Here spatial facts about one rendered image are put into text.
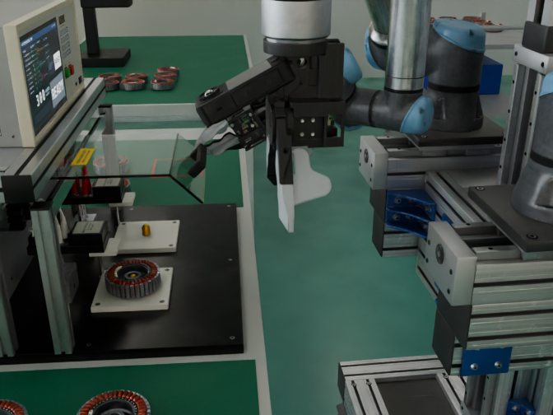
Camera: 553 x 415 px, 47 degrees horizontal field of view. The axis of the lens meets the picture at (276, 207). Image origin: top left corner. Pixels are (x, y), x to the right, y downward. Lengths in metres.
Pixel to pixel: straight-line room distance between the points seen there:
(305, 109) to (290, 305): 2.05
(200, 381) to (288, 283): 1.76
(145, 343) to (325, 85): 0.66
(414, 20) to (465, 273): 0.47
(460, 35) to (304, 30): 0.83
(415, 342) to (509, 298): 1.46
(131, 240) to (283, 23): 0.96
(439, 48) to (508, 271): 0.60
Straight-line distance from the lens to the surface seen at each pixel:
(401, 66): 1.24
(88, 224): 1.32
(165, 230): 1.58
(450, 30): 1.48
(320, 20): 0.69
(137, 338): 1.23
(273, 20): 0.69
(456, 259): 1.04
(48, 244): 1.11
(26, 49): 1.18
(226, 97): 0.70
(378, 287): 2.87
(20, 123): 1.17
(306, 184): 0.70
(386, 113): 1.27
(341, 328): 2.59
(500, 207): 1.13
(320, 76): 0.71
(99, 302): 1.33
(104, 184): 1.51
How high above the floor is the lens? 1.47
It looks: 24 degrees down
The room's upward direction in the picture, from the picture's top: straight up
